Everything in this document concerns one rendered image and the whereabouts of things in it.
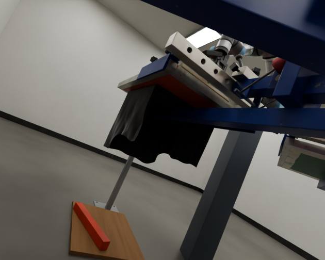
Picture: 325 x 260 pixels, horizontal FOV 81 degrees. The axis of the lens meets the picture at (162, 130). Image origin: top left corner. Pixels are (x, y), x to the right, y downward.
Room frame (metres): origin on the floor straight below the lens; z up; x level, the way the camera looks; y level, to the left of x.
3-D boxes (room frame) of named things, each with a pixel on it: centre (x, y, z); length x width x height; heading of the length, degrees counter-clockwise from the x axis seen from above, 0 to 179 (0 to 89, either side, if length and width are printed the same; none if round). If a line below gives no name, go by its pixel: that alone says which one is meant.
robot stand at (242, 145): (1.53, -0.63, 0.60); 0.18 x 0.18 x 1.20; 10
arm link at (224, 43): (0.99, -0.12, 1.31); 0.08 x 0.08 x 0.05
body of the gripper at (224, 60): (0.99, -0.12, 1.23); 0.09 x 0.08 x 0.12; 117
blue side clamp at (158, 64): (0.83, 0.14, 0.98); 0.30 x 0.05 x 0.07; 27
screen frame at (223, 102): (1.17, 0.00, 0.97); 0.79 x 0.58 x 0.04; 27
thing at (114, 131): (1.13, 0.21, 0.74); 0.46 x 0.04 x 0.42; 27
